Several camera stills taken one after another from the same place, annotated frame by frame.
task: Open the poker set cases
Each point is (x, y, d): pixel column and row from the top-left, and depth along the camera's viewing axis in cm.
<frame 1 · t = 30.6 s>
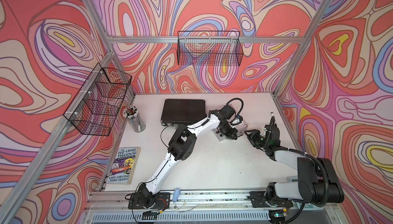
left hand: (238, 138, 91), fingers closed
right hand: (245, 136, 91), fingers open
clear plastic pencil jar: (131, 113, 89), point 18 cm above the table
black marker pen: (271, 115, 109), on the table
treehouse children's book: (124, 166, 84), point 3 cm above the table

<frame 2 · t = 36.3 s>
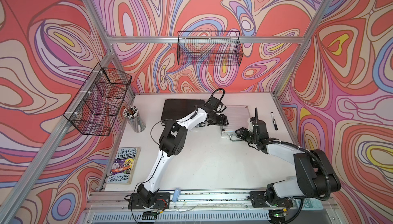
left hand: (226, 124, 96), fingers open
right hand: (238, 135, 93), fingers open
black marker pen: (274, 121, 104), point 2 cm above the table
silver poker set case: (237, 115, 98), point 10 cm above the table
the other named things where they were.

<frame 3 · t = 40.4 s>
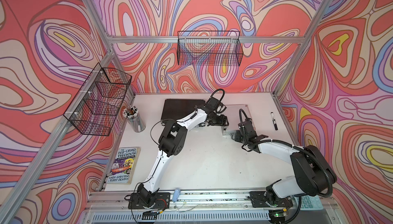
left hand: (227, 124, 96), fingers open
right hand: (239, 138, 93), fingers closed
the named things where they were.

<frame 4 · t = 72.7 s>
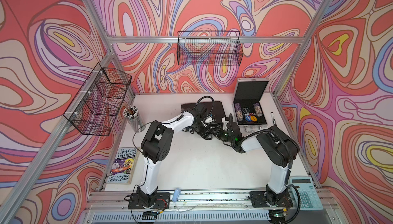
left hand: (208, 134, 93), fingers open
right hand: (210, 133, 95), fingers closed
silver poker set case: (249, 105, 110), point 5 cm above the table
the other named things where they were.

